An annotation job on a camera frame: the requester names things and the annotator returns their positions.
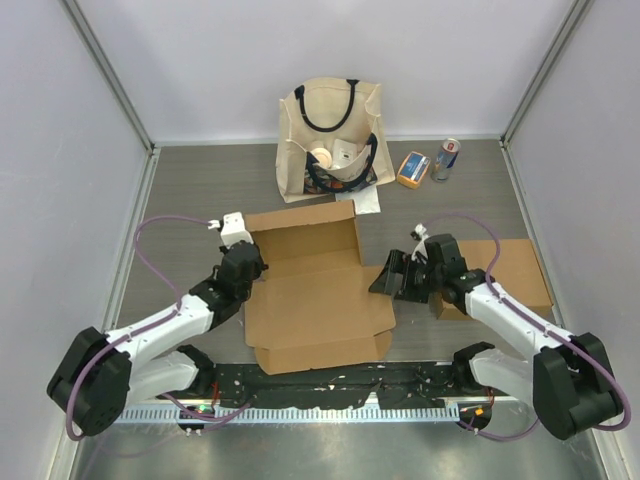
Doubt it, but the spare cardboard blank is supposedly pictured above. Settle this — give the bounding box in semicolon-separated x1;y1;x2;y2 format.
244;201;396;375

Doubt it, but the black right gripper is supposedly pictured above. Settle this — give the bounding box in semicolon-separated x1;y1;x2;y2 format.
369;249;444;304

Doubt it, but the white slotted cable duct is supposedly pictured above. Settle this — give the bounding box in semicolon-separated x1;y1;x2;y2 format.
115;402;460;425

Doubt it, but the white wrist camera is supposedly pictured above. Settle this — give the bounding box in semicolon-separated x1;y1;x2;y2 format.
410;223;430;244
207;212;254;248

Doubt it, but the beige canvas tote bag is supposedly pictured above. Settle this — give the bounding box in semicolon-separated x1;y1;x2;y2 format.
275;77;396;203

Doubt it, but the silver blue drink can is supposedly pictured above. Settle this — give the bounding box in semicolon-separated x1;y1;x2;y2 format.
431;138;461;182

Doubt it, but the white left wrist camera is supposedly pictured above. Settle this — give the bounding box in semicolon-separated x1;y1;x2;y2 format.
207;212;254;248

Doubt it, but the white box in bag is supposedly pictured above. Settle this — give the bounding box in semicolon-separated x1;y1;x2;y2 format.
331;139;358;170

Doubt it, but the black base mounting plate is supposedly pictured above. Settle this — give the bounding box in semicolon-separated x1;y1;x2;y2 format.
170;362;488;410

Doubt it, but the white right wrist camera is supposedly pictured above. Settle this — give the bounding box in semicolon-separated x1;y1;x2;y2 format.
410;223;430;244

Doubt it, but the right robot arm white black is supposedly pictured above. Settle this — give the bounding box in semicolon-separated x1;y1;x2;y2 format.
369;234;631;440

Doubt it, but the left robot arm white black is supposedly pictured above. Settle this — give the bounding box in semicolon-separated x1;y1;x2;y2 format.
46;241;267;441

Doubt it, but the tape roll in bag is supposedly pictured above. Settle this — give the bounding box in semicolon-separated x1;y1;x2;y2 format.
309;147;333;170

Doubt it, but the brown cardboard box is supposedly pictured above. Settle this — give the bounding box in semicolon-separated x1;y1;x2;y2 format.
458;239;553;317

